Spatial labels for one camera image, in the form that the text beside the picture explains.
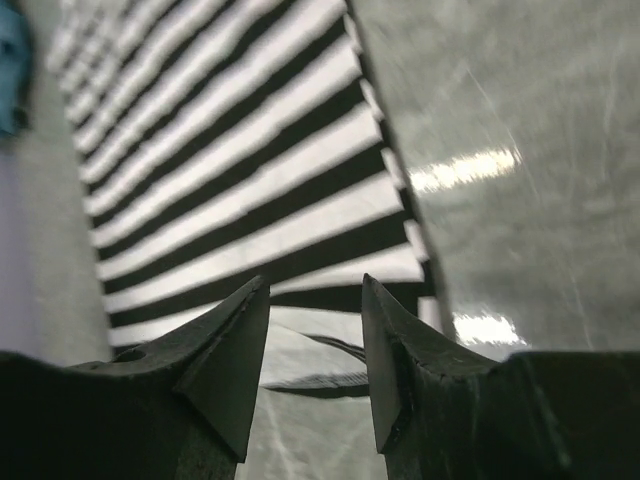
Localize black white striped top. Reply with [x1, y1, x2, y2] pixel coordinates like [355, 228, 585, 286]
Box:
[48, 1, 437, 398]

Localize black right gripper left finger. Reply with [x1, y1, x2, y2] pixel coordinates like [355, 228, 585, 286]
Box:
[1, 277, 270, 479]

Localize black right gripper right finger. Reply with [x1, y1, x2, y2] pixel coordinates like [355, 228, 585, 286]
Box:
[361, 276, 639, 479]

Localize teal blue tank top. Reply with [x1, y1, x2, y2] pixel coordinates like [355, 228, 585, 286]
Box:
[1, 1, 33, 137]

